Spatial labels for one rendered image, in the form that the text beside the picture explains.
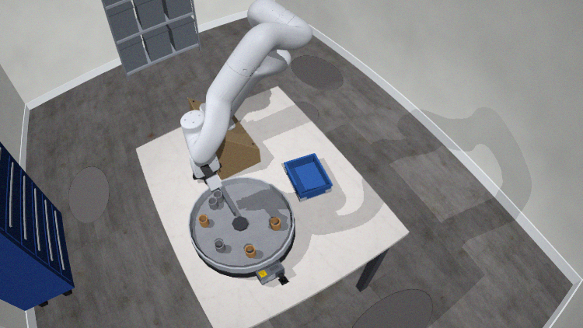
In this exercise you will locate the bronze bushing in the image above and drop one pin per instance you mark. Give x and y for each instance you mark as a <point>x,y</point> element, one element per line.
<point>275,220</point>
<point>203,224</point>
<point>250,247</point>

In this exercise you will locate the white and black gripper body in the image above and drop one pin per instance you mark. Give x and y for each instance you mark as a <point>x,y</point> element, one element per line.
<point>213,163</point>

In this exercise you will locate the grey cylinder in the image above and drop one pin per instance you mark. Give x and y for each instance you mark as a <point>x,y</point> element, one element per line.
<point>217,243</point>
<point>218,193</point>
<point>213,200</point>

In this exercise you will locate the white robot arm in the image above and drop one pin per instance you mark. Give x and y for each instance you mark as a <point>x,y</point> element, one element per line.
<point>241,73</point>

